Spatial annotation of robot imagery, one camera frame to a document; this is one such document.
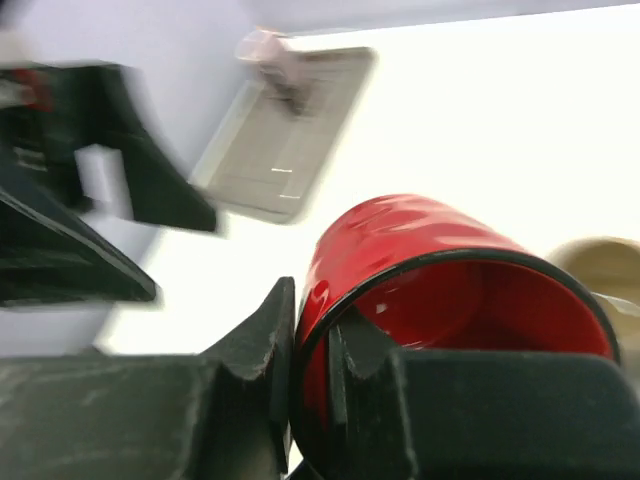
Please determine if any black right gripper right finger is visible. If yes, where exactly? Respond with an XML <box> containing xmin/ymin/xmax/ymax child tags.
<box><xmin>327</xmin><ymin>309</ymin><xmax>639</xmax><ymax>479</ymax></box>

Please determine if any purple mug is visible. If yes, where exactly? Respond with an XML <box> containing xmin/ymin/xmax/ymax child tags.
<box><xmin>234</xmin><ymin>28</ymin><xmax>310</xmax><ymax>115</ymax></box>

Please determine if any beige round mug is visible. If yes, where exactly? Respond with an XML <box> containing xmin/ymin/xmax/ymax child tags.
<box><xmin>548</xmin><ymin>237</ymin><xmax>639</xmax><ymax>356</ymax></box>

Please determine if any red mug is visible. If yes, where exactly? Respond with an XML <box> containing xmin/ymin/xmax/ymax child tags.
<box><xmin>290</xmin><ymin>194</ymin><xmax>621</xmax><ymax>474</ymax></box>

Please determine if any metal tray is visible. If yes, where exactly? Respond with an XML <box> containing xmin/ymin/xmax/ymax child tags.
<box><xmin>197</xmin><ymin>47</ymin><xmax>376</xmax><ymax>224</ymax></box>

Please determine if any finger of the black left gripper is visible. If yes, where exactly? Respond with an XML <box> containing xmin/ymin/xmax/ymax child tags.
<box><xmin>74</xmin><ymin>64</ymin><xmax>218</xmax><ymax>233</ymax></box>
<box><xmin>1</xmin><ymin>169</ymin><xmax>157</xmax><ymax>308</ymax></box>

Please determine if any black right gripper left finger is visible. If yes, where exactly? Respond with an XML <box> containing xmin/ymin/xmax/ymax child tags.
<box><xmin>1</xmin><ymin>277</ymin><xmax>295</xmax><ymax>480</ymax></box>

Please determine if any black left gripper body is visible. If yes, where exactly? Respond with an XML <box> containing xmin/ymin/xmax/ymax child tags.
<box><xmin>1</xmin><ymin>66</ymin><xmax>85</xmax><ymax>210</ymax></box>

